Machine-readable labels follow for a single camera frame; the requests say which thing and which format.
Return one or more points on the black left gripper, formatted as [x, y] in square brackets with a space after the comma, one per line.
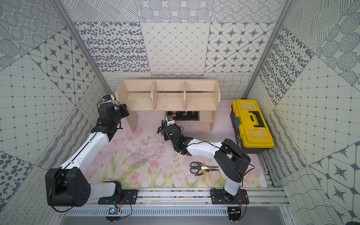
[122, 110]

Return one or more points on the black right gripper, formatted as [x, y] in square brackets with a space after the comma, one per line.
[165, 136]

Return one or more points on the green grey microfibre cloth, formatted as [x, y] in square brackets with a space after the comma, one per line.
[162, 127]

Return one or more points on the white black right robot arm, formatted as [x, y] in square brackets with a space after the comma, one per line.
[229, 156]

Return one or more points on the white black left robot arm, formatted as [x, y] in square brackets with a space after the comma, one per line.
[67, 185]

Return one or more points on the light wooden bookshelf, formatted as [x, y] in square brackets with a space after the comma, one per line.
[141, 95]

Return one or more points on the black gold patterned book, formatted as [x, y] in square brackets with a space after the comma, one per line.
[184, 116]

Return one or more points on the floral pink table mat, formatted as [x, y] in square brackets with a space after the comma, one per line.
[142, 159]

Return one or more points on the yellow and black toolbox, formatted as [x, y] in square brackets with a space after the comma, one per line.
[251, 131]

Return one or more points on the left green circuit board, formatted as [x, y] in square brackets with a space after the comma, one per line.
[114, 212]

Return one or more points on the right black circuit board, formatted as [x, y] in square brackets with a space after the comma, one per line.
[234, 213]

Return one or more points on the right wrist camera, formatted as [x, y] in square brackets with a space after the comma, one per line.
[170, 119]

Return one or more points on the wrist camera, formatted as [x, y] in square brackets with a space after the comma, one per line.
[109, 98]
[170, 119]

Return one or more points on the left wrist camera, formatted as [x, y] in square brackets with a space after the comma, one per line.
[109, 98]

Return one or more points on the blue yellow handled scissors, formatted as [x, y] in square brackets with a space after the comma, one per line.
[198, 169]

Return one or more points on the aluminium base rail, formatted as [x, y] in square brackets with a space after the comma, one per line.
[185, 202]

